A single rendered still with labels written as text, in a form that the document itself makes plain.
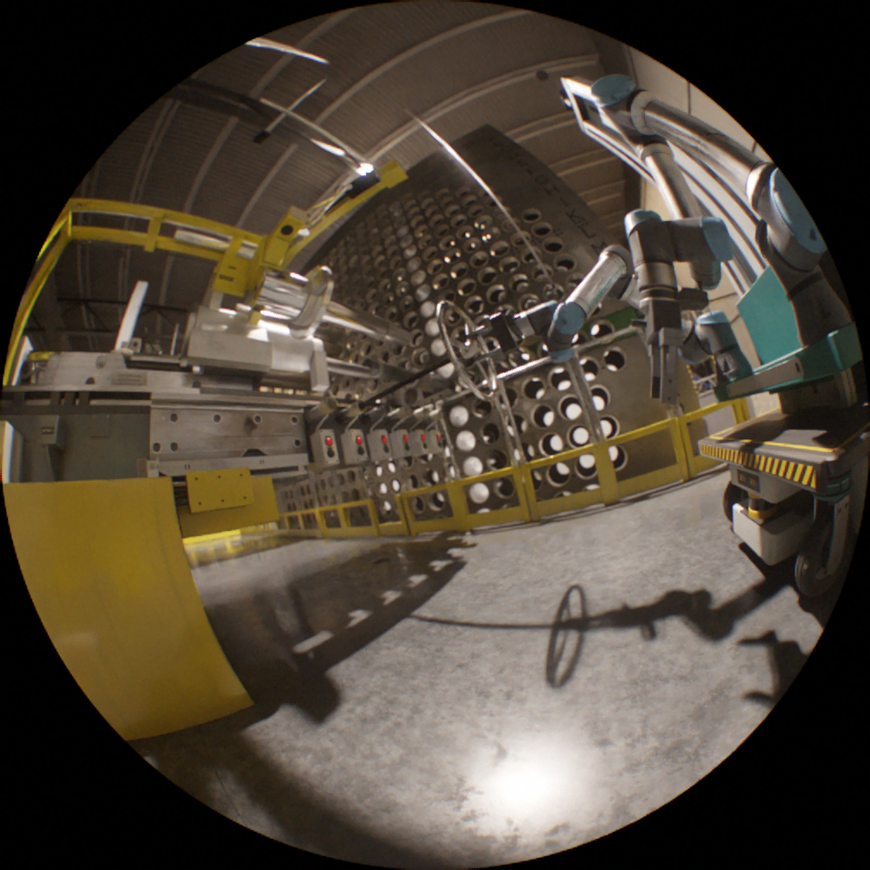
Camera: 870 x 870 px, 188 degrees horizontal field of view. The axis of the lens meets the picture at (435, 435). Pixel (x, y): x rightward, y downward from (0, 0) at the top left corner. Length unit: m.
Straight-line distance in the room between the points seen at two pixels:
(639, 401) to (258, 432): 2.71
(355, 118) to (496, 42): 4.47
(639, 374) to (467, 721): 2.58
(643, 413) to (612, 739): 2.40
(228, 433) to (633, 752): 1.36
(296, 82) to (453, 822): 9.49
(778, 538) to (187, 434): 1.69
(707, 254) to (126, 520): 1.13
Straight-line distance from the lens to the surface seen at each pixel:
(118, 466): 1.13
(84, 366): 1.38
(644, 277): 0.50
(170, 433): 1.10
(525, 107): 10.31
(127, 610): 0.73
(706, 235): 0.51
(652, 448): 2.62
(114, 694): 0.84
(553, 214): 3.58
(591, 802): 0.49
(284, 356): 1.52
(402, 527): 2.41
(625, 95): 0.72
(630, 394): 2.59
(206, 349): 1.20
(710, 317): 1.05
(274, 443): 1.17
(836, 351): 0.60
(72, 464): 1.20
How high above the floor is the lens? 0.48
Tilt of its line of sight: 8 degrees up
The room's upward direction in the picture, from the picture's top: 14 degrees counter-clockwise
